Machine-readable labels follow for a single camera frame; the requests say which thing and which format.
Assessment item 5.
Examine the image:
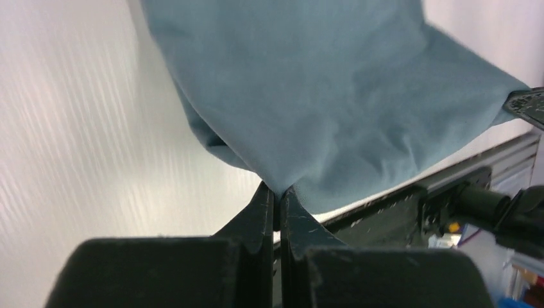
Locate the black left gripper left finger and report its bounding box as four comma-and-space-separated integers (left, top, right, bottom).
46, 184, 275, 307

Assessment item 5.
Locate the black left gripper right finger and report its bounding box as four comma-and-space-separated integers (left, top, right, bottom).
279, 189, 494, 307

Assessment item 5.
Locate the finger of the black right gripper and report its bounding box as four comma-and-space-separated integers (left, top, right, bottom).
503, 87, 543, 130

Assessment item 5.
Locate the grey blue t shirt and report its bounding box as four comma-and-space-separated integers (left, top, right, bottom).
141, 1, 525, 214

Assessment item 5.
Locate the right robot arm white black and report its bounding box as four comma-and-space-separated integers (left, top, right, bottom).
454, 87, 543, 259

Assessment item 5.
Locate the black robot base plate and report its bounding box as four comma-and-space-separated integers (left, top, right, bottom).
310, 166, 492, 248

